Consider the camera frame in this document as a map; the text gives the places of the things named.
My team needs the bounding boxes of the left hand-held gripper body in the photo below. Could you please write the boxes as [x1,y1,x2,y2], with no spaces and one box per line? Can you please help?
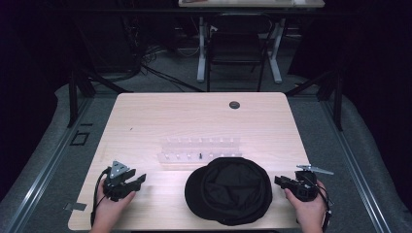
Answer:
[102,160,137,203]

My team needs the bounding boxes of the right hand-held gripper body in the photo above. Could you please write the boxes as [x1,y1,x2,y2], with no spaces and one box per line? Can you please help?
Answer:
[289,163,335,203]

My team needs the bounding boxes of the black cap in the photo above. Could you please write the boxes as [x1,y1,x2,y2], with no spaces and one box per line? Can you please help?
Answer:
[184,156,274,227]

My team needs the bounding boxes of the person's left hand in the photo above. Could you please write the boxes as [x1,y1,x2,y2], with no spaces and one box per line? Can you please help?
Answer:
[95,179,137,225]

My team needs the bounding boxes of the person's right hand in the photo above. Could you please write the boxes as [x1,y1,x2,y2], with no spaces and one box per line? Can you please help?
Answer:
[284,180,328,228]

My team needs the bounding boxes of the grey tape piece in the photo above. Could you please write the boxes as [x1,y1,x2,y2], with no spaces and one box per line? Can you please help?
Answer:
[62,201,88,213]

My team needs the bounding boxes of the clear acrylic rack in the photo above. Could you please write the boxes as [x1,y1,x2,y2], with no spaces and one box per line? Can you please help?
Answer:
[156,136,244,164]

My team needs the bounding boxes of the black metal stand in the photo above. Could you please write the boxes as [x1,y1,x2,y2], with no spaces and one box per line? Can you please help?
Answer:
[285,68,345,132]
[66,66,134,129]

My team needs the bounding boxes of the black chair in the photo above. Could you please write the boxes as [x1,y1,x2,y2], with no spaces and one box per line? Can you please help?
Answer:
[205,13,277,93]

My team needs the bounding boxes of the white-legged desk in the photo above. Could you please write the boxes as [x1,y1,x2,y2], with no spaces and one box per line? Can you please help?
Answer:
[177,0,326,84]

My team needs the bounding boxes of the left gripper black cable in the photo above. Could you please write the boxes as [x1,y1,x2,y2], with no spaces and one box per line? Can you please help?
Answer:
[89,166,112,227]

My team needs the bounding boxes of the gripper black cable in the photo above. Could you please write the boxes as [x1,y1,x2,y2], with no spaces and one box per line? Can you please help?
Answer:
[89,166,112,227]
[304,174,333,233]

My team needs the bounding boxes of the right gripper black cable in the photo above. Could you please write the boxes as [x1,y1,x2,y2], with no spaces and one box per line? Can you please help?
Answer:
[304,174,333,233]

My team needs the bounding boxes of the aluminium floor rail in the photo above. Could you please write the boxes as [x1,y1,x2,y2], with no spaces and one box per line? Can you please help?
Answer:
[318,96,394,233]
[0,96,95,233]

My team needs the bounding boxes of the black floor cables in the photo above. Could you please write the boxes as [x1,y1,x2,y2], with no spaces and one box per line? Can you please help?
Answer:
[141,45,206,94]

